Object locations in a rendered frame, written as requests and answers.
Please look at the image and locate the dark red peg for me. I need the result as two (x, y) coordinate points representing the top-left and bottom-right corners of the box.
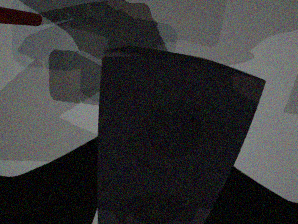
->
(0, 7), (43, 27)

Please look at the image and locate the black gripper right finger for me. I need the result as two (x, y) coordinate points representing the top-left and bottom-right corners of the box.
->
(204, 167), (298, 224)

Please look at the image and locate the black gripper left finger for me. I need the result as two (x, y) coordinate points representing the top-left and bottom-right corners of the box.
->
(0, 136), (98, 224)

